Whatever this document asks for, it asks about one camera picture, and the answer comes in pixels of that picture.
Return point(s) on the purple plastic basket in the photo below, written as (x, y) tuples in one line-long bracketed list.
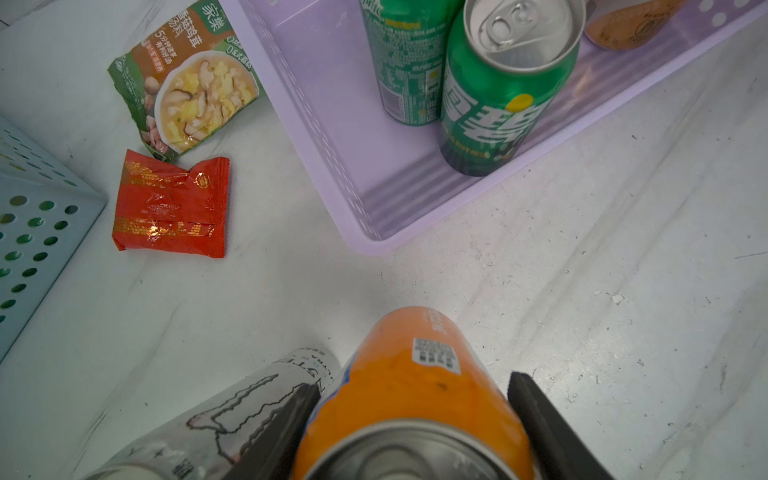
[(384, 183)]

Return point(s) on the orange can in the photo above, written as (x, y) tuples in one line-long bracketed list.
[(414, 402), (626, 25)]

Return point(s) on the red snack packet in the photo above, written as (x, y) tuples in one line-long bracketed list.
[(161, 206)]

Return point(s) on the green soup mix packet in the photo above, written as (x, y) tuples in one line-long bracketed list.
[(186, 80)]

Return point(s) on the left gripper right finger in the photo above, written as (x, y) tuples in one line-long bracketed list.
[(560, 453)]

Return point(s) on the green Sprite can front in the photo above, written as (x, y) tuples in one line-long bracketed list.
[(506, 61)]

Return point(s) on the green sprite can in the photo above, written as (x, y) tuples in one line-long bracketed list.
[(408, 41), (506, 61)]

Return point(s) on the green Sprite can rear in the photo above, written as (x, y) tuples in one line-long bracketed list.
[(408, 41)]

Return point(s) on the blue plastic basket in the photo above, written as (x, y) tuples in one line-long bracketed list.
[(46, 212)]

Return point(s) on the silver white drink can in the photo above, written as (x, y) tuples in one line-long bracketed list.
[(206, 441)]

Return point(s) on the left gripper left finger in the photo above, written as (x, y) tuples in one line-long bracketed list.
[(273, 453)]

